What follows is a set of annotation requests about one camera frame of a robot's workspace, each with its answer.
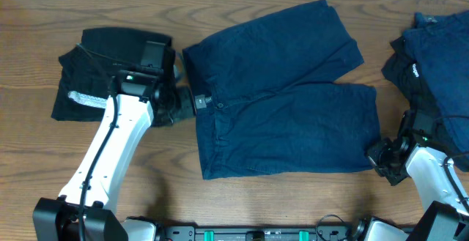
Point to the folded black shorts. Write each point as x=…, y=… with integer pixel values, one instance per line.
x=114, y=49

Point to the black garment in pile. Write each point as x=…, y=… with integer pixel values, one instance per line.
x=404, y=72

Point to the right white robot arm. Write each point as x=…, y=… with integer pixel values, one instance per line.
x=442, y=195

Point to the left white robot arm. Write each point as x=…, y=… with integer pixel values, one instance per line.
x=86, y=205

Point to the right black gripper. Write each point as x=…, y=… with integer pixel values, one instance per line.
x=378, y=157

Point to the navy clothes pile right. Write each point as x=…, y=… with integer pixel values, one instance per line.
x=439, y=44

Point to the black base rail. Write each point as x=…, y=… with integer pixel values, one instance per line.
x=320, y=233

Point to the navy blue shorts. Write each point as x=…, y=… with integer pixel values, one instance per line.
x=268, y=97

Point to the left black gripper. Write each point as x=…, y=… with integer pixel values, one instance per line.
x=185, y=102

